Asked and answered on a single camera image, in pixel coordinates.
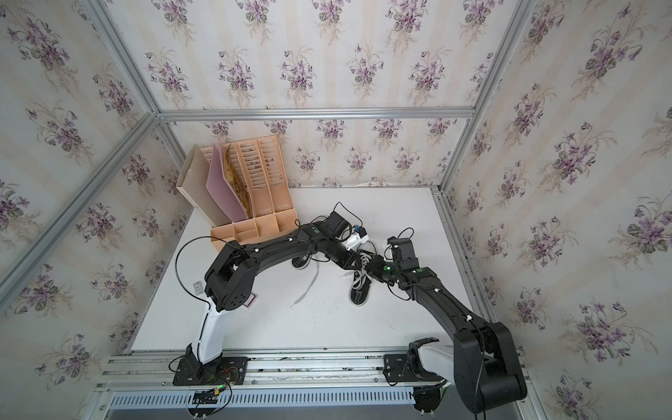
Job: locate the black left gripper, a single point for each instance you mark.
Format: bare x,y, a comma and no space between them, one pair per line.
347,262

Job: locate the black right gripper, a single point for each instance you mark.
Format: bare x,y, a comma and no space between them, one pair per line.
375,262

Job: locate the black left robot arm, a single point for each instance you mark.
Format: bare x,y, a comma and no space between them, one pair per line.
231,277

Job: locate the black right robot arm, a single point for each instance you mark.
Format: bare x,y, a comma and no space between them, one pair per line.
481,362

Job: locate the red card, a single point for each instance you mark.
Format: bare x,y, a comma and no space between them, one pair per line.
251,300

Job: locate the peach plastic file organizer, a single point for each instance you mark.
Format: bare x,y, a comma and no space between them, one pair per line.
273,213

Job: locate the yellow wanted poster book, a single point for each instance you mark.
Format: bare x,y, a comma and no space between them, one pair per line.
233,173

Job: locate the small grey tag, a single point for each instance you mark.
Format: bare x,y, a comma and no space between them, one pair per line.
198,288

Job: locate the pink folder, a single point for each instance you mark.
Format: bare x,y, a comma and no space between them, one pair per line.
221,190

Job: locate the beige folder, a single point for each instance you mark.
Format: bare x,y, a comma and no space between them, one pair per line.
191,183

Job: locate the small circuit board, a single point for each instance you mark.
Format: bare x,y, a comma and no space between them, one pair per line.
206,397

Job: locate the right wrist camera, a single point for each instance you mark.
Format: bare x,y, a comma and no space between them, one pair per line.
403,253

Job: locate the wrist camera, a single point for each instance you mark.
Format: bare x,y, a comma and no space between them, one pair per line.
343,232
403,253

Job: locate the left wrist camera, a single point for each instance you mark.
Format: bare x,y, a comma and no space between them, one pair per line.
343,232

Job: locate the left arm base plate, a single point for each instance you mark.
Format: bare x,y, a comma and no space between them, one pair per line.
224,370

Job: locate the aluminium rail frame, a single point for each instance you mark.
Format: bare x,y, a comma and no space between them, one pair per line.
312,376

